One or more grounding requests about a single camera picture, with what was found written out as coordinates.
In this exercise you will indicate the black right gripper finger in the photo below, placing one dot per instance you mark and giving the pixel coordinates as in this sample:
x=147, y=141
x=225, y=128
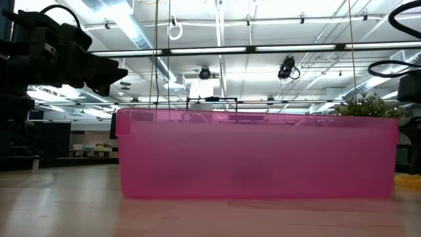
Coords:
x=416, y=158

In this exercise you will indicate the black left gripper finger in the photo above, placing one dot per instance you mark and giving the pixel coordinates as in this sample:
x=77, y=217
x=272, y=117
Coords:
x=95, y=72
x=102, y=90

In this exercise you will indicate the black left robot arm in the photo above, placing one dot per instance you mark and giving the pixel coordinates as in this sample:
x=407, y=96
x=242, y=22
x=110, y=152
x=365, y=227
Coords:
x=13, y=125

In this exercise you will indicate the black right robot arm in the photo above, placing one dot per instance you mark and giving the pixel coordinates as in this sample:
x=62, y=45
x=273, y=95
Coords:
x=409, y=89

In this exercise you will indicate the black background screen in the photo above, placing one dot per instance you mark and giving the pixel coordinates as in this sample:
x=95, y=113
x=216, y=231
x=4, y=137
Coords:
x=113, y=126

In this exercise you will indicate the potted green plant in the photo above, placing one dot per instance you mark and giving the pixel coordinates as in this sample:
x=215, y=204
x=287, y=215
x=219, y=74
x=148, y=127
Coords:
x=371, y=107

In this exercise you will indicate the low shelf with boxes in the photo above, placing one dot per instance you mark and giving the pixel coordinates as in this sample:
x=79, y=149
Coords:
x=95, y=150

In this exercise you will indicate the black partition panel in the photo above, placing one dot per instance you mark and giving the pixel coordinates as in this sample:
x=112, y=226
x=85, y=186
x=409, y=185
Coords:
x=49, y=140

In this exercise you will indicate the black bar with light strips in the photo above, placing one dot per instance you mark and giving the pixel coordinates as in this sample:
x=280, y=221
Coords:
x=250, y=50

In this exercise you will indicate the pink translucent plastic bin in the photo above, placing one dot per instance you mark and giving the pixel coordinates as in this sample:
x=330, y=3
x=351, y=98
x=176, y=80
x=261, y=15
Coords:
x=256, y=148

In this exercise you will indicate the silver ceiling air duct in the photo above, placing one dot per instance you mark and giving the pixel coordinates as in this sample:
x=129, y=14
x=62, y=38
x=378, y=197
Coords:
x=138, y=39
x=361, y=89

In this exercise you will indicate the black overhead camera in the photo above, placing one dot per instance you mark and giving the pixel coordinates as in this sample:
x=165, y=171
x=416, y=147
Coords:
x=205, y=73

